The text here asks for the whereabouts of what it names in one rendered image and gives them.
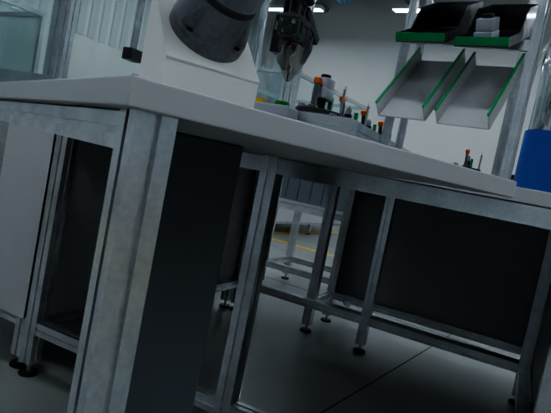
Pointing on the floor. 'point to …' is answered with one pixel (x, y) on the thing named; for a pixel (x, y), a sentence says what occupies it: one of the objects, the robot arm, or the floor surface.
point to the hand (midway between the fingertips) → (289, 77)
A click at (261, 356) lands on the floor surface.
